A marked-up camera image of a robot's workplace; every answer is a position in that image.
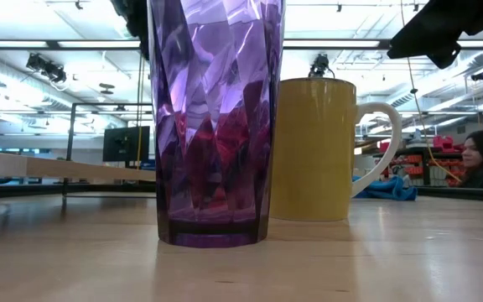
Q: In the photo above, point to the purple faceted plastic tumbler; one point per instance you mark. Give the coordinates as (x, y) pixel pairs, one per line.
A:
(216, 63)

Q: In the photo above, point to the black monitor on stand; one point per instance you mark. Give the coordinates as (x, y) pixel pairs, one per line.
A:
(120, 144)

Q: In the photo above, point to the storage bin rack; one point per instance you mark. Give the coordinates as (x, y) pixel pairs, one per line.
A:
(417, 161)

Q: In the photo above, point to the blue cloth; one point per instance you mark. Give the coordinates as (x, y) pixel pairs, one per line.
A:
(392, 191)

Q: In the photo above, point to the black ceiling camera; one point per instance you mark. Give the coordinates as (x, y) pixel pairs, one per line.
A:
(320, 65)

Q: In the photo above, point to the wooden shelf with black frame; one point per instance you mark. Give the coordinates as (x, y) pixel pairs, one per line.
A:
(57, 168)

